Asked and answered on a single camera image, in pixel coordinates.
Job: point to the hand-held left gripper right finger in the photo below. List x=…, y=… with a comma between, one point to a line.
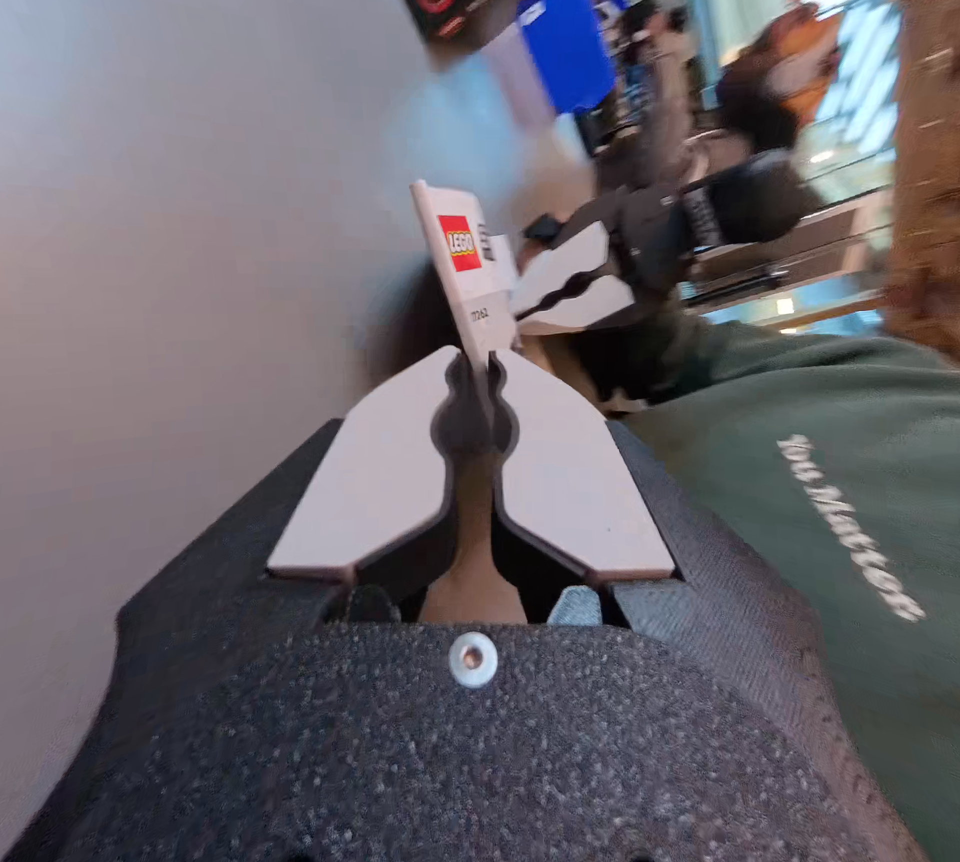
x=577, y=487

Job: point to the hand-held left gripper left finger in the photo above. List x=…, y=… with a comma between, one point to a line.
x=375, y=479

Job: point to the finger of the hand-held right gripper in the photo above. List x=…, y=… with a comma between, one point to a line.
x=585, y=307
x=570, y=258

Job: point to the white card with red label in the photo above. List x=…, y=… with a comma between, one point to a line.
x=465, y=277

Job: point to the blue plastic bin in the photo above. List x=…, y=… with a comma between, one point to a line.
x=570, y=44

